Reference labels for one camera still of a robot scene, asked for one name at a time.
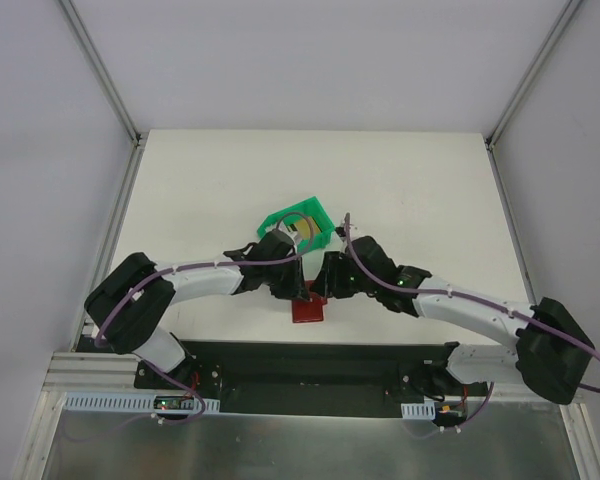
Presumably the right aluminium frame post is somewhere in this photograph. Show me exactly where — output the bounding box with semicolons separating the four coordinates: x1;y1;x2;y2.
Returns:
484;0;586;151

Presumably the white cable duct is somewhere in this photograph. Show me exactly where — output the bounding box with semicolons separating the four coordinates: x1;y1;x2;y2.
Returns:
64;392;220;415
400;401;436;421

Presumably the red leather card holder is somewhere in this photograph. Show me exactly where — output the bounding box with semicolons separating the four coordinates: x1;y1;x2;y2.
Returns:
291;281;327;324

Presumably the left aluminium frame post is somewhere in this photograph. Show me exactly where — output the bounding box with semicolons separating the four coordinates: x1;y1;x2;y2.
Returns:
57;0;149;146

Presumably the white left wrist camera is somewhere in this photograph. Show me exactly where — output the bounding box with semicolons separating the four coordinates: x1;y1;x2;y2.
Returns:
266;224;304;249

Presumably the aluminium frame post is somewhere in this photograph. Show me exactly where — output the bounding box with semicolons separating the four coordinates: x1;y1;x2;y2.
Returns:
484;0;586;151
57;0;149;146

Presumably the right white cable duct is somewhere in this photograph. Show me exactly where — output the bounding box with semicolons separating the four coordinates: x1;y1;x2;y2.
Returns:
400;401;436;421

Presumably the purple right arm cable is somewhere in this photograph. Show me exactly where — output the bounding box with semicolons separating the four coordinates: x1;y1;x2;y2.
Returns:
340;212;600;441

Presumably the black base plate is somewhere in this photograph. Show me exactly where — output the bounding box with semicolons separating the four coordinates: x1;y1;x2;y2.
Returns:
77;332;496;415

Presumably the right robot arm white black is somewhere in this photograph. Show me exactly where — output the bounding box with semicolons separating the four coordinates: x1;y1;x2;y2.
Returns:
310;236;594;405

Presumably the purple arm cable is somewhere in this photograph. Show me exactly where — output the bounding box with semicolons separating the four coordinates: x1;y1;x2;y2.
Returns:
340;212;600;441
62;212;316;441

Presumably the green plastic bin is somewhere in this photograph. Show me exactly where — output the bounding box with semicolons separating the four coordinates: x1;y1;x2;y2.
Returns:
256;196;335;252

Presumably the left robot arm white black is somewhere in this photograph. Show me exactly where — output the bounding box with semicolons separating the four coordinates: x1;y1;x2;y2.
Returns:
84;230;310;389

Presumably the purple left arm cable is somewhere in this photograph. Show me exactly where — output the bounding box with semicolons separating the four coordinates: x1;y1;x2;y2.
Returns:
62;212;316;441

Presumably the left white cable duct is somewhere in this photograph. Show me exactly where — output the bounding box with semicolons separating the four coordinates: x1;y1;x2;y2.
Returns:
64;392;220;415

